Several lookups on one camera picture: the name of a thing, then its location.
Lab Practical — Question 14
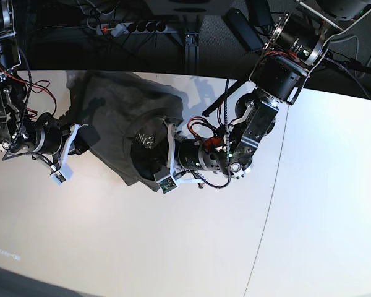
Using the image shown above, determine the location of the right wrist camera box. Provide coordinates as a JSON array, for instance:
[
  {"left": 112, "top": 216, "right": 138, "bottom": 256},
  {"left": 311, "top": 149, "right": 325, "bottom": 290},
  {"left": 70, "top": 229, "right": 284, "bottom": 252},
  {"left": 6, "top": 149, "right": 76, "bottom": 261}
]
[{"left": 50, "top": 164, "right": 73, "bottom": 186}]

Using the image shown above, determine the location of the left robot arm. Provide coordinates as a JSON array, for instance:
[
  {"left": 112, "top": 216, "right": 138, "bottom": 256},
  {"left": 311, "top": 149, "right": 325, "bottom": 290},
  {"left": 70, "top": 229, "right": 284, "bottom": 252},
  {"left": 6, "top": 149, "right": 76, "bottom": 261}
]
[{"left": 168, "top": 1, "right": 371, "bottom": 178}]

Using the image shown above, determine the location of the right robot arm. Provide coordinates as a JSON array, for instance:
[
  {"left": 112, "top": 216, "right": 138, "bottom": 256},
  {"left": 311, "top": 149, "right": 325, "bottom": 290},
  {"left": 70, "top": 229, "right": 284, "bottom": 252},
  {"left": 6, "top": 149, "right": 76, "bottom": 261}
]
[{"left": 0, "top": 1, "right": 100, "bottom": 171}]

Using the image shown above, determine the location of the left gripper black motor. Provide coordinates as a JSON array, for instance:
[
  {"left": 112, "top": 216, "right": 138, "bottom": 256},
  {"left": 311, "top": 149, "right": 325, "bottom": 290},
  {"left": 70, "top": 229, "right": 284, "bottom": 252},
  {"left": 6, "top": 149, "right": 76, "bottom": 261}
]
[{"left": 160, "top": 117, "right": 232, "bottom": 180}]

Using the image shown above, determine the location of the black tripod stand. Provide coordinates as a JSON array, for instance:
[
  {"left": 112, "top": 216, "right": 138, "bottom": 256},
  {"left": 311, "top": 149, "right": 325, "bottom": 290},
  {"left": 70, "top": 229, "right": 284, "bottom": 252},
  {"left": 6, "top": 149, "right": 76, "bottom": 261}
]
[{"left": 324, "top": 56, "right": 371, "bottom": 79}]

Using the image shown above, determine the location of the white cable on floor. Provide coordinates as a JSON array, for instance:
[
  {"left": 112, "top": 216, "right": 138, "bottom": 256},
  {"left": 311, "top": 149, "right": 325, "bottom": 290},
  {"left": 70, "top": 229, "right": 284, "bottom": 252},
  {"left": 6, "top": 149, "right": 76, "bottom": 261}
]
[{"left": 336, "top": 33, "right": 371, "bottom": 75}]

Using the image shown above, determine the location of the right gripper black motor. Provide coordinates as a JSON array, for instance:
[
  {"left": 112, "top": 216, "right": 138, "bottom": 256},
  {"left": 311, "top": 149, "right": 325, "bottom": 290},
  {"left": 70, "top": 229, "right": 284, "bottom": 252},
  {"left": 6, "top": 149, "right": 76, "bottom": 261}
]
[{"left": 27, "top": 113, "right": 100, "bottom": 167}]

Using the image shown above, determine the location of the aluminium table frame leg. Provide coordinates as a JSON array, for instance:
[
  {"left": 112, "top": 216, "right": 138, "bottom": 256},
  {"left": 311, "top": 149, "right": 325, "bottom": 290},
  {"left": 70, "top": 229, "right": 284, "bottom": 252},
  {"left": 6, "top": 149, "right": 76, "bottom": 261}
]
[{"left": 169, "top": 14, "right": 205, "bottom": 75}]

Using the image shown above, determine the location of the black power adapter brick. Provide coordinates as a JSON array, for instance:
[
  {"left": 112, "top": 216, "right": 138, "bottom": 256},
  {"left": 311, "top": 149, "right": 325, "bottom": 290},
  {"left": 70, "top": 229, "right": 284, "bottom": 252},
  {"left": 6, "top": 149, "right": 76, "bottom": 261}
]
[{"left": 223, "top": 8, "right": 263, "bottom": 51}]

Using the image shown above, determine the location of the grey T-shirt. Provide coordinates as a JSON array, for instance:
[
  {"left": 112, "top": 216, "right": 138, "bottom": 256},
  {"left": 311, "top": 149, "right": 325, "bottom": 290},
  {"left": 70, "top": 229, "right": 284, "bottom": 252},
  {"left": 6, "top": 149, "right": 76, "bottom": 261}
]
[{"left": 59, "top": 71, "right": 183, "bottom": 192}]

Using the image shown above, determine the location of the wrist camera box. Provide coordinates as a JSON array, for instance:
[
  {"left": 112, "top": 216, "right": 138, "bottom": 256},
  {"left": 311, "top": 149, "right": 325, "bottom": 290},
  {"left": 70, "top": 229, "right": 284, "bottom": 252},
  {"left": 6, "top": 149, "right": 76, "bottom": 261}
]
[
  {"left": 50, "top": 164, "right": 73, "bottom": 186},
  {"left": 154, "top": 167, "right": 177, "bottom": 194}
]

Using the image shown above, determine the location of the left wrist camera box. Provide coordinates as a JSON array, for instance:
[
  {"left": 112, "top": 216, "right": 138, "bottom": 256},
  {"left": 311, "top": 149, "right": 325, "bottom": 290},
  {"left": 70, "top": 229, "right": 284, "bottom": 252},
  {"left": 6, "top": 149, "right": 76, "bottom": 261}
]
[{"left": 154, "top": 167, "right": 177, "bottom": 194}]

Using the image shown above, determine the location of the white power strip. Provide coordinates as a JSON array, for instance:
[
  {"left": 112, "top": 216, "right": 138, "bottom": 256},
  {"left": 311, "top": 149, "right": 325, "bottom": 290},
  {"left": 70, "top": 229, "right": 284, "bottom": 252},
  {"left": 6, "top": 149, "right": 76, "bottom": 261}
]
[{"left": 93, "top": 21, "right": 171, "bottom": 37}]

